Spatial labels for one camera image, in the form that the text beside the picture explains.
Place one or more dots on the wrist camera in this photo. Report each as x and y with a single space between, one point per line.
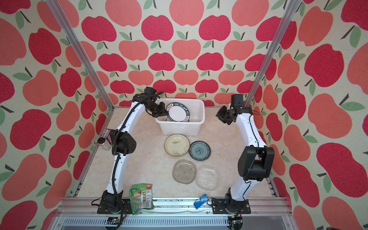
149 91
237 100

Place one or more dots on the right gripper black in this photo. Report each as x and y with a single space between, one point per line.
220 115

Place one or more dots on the front aluminium rail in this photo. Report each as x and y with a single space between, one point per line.
266 213

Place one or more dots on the white plate green rim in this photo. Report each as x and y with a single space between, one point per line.
178 112

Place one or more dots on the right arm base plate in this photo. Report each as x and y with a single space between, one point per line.
231 207

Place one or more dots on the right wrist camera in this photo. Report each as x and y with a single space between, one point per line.
237 100

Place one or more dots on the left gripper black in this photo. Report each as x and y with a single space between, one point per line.
162 112

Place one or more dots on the right aluminium frame post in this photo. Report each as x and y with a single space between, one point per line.
274 45

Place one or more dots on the purple snack packet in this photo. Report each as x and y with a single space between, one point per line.
106 135

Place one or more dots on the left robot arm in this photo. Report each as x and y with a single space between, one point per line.
123 144

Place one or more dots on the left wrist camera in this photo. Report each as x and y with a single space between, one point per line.
149 91

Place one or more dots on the aluminium frame post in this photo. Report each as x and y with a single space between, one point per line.
63 21
274 45

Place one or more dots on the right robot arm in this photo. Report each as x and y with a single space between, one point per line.
256 160

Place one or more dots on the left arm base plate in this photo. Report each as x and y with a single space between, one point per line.
107 209

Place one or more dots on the white plastic bin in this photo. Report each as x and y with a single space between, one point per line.
192 127

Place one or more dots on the blue small box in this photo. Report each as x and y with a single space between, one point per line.
201 201

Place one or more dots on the blue patterned small plate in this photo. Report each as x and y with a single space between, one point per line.
199 150

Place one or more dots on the green snack packet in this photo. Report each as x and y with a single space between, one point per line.
141 197

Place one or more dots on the grey glass plate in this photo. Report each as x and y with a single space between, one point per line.
184 172

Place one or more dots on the cream plate with plant drawing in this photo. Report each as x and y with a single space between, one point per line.
177 145

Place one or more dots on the clear textured glass plate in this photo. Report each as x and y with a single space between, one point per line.
207 177

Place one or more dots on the left aluminium frame post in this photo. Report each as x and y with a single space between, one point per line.
63 21

